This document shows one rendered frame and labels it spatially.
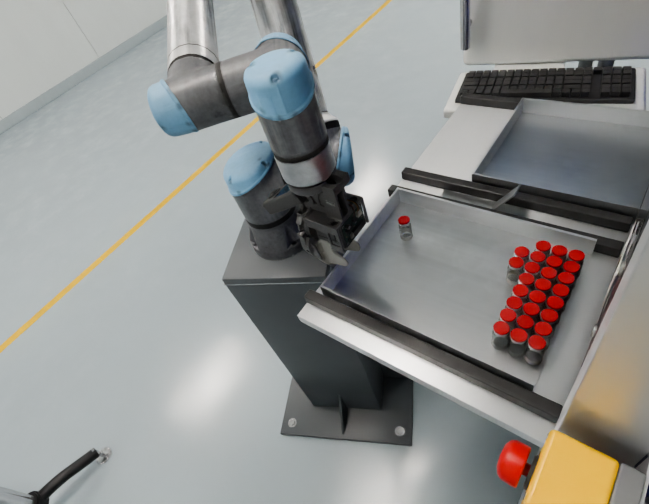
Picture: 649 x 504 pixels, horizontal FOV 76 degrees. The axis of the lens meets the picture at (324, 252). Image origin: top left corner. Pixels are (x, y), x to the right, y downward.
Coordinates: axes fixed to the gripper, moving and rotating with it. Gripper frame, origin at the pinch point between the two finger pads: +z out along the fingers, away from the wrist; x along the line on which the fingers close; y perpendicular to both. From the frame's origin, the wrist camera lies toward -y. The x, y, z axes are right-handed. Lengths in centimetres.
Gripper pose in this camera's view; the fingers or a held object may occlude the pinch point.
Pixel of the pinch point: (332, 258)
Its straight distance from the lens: 72.5
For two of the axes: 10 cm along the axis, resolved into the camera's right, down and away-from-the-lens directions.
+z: 2.5, 6.4, 7.3
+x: 5.7, -7.1, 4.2
